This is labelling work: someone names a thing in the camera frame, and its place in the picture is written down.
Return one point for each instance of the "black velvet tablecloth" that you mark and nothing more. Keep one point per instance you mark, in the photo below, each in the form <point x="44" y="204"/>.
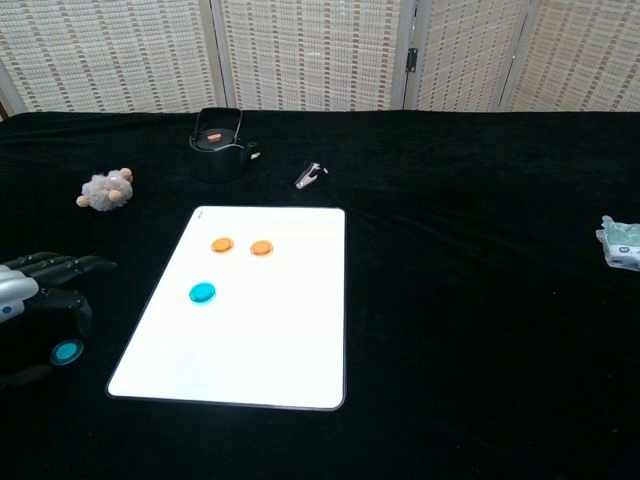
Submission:
<point x="450" y="325"/>

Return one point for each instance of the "woven bamboo folding screen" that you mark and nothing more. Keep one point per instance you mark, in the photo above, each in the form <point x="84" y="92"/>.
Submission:
<point x="310" y="55"/>

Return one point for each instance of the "small metal clip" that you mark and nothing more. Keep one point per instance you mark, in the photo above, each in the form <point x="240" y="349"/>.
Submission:
<point x="307" y="177"/>

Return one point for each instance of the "green white tissue pack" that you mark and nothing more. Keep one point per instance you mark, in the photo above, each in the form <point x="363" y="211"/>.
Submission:
<point x="622" y="247"/>

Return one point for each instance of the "cyan disc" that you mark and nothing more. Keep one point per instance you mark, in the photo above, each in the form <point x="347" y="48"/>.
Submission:
<point x="65" y="353"/>
<point x="202" y="292"/>

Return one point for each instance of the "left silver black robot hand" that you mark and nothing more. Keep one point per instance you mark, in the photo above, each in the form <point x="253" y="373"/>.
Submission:
<point x="20" y="290"/>

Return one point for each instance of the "orange disc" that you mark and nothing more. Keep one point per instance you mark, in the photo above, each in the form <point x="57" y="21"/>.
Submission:
<point x="261" y="248"/>
<point x="222" y="245"/>

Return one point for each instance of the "white magnetic board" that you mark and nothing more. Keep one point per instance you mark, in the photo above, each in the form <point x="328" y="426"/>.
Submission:
<point x="260" y="340"/>

